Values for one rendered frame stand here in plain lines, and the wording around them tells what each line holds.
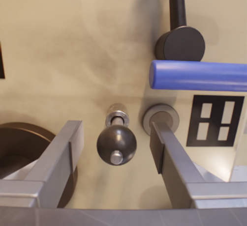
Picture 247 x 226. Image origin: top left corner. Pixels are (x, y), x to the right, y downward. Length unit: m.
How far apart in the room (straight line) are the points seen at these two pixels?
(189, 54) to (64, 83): 0.14
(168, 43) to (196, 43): 0.03
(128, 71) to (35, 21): 0.12
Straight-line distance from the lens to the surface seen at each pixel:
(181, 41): 0.17
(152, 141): 0.16
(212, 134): 0.26
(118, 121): 0.18
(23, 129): 0.23
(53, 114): 0.23
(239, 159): 1.28
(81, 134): 0.16
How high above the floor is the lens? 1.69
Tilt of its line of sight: 2 degrees up
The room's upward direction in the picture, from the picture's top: 91 degrees clockwise
